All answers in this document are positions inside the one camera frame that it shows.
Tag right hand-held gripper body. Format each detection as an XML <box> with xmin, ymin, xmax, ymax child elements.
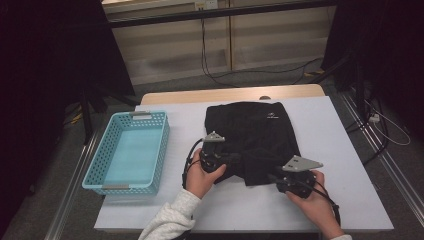
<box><xmin>275</xmin><ymin>155</ymin><xmax>324</xmax><ymax>200</ymax></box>

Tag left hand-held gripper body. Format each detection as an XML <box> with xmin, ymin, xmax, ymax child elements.
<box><xmin>199</xmin><ymin>131</ymin><xmax>232</xmax><ymax>174</ymax></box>

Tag black shorts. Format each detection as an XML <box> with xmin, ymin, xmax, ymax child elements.
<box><xmin>203</xmin><ymin>101</ymin><xmax>301</xmax><ymax>188</ymax></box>

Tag light blue plastic basket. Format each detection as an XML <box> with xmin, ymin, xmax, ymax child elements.
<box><xmin>81</xmin><ymin>110</ymin><xmax>171</xmax><ymax>196</ymax></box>

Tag person's left hand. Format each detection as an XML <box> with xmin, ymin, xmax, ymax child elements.
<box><xmin>185</xmin><ymin>148</ymin><xmax>228</xmax><ymax>200</ymax></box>

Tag person's right hand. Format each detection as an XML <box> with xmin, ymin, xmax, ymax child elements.
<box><xmin>285</xmin><ymin>169</ymin><xmax>344</xmax><ymax>238</ymax></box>

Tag wooden table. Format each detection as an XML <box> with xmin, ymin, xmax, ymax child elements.
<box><xmin>139</xmin><ymin>83</ymin><xmax>326</xmax><ymax>106</ymax></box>

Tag black tripod stand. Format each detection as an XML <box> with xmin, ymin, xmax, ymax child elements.
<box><xmin>78</xmin><ymin>83</ymin><xmax>142</xmax><ymax>146</ymax></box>
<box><xmin>308</xmin><ymin>53</ymin><xmax>368</xmax><ymax>118</ymax></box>

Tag black horizontal bar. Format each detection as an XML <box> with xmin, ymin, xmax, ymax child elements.
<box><xmin>108</xmin><ymin>0</ymin><xmax>338</xmax><ymax>29</ymax></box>

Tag black curtain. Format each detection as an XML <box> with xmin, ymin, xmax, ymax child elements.
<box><xmin>321</xmin><ymin>0</ymin><xmax>424</xmax><ymax>141</ymax></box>
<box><xmin>0</xmin><ymin>0</ymin><xmax>136</xmax><ymax>236</ymax></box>

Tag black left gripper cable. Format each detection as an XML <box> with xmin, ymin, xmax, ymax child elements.
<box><xmin>181</xmin><ymin>137</ymin><xmax>205</xmax><ymax>190</ymax></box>

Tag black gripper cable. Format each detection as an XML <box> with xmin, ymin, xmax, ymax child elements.
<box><xmin>306</xmin><ymin>179</ymin><xmax>342</xmax><ymax>226</ymax></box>
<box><xmin>181</xmin><ymin>137</ymin><xmax>205</xmax><ymax>190</ymax></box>

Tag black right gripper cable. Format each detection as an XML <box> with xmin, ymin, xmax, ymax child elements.
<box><xmin>306</xmin><ymin>179</ymin><xmax>342</xmax><ymax>226</ymax></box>

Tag thick black floor cable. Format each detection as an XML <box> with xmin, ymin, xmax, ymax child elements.
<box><xmin>344</xmin><ymin>96</ymin><xmax>390</xmax><ymax>167</ymax></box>

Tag metal floor rail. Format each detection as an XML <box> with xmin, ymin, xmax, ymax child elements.
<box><xmin>44</xmin><ymin>132</ymin><xmax>102</xmax><ymax>240</ymax></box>
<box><xmin>339</xmin><ymin>91</ymin><xmax>424</xmax><ymax>228</ymax></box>

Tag black hanging wall cable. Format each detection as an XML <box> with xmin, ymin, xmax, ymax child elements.
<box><xmin>199</xmin><ymin>16</ymin><xmax>241</xmax><ymax>89</ymax></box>

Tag white floor cable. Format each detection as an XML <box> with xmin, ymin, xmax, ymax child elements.
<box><xmin>364</xmin><ymin>99</ymin><xmax>412</xmax><ymax>147</ymax></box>

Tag white wall socket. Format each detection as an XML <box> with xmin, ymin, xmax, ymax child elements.
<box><xmin>194</xmin><ymin>0</ymin><xmax>219</xmax><ymax>11</ymax></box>

